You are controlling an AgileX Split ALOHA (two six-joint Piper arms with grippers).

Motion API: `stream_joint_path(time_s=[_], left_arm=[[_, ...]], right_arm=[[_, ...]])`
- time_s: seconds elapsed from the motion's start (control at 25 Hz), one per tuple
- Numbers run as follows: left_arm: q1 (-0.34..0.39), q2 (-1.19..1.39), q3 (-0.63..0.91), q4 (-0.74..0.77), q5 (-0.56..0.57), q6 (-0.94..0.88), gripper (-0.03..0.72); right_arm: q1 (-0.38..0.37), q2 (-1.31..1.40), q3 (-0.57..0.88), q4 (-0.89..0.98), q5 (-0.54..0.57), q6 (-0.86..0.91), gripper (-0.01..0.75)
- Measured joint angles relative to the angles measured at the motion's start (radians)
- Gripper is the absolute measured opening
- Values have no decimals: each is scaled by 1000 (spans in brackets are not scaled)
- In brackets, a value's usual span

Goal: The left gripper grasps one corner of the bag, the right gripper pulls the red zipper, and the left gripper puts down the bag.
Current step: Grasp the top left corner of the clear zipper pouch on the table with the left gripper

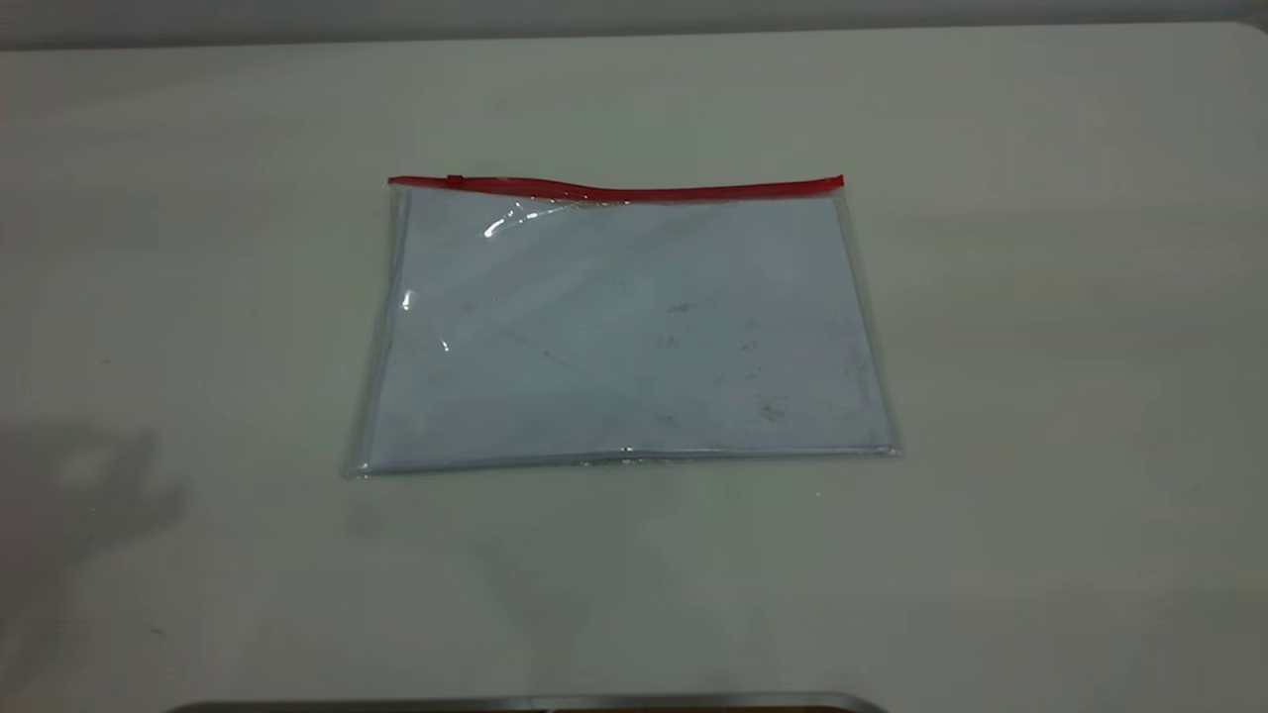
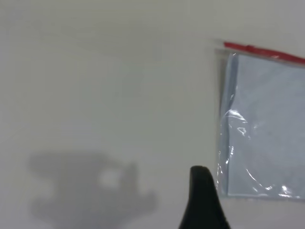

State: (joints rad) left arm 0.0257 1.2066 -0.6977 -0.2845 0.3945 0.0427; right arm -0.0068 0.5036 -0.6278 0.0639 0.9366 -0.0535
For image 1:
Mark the transparent zip bag red zipper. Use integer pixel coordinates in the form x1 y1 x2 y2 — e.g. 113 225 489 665
342 173 902 481

